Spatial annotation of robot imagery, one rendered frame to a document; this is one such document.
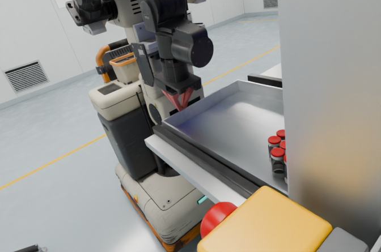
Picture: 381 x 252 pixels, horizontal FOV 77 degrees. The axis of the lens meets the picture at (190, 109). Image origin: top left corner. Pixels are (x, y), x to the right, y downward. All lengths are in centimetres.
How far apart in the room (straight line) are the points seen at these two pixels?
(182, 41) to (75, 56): 499
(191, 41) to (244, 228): 32
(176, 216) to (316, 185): 105
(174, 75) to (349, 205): 40
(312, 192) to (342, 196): 2
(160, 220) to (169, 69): 84
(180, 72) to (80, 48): 494
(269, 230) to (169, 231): 108
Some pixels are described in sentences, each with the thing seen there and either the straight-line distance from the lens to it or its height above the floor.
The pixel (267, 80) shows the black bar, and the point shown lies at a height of 90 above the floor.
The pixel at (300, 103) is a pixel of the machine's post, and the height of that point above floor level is 110.
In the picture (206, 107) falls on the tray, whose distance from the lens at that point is 63.
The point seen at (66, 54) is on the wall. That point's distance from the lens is 537.
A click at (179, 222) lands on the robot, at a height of 22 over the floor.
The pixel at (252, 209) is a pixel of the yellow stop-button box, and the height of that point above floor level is 103.
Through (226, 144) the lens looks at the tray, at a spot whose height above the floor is 88.
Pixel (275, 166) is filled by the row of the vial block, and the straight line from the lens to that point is 40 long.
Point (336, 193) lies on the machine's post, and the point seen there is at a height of 103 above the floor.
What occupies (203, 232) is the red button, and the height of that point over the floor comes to 100.
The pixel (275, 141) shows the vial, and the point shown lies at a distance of 41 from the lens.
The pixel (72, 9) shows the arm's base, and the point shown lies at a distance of 89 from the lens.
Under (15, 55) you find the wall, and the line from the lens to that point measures 531.
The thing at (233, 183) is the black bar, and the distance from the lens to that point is 39.
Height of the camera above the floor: 118
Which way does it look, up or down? 27 degrees down
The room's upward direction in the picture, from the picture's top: 14 degrees counter-clockwise
